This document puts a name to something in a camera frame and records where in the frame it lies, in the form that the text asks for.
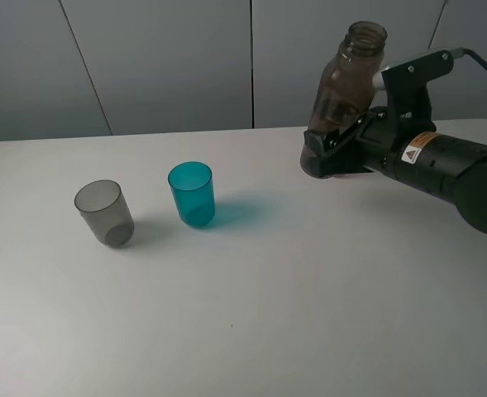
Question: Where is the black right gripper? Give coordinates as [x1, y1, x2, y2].
[303, 107, 437, 179]

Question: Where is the brown translucent water bottle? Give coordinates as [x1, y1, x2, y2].
[300, 21, 387, 179]

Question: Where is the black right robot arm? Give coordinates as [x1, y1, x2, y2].
[301, 107, 487, 234]

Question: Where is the teal translucent plastic cup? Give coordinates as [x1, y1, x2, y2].
[168, 161, 216, 227]

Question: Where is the grey translucent plastic cup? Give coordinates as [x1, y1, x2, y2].
[74, 179, 135, 248]

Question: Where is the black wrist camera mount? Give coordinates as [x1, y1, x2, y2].
[372, 50, 463, 135]

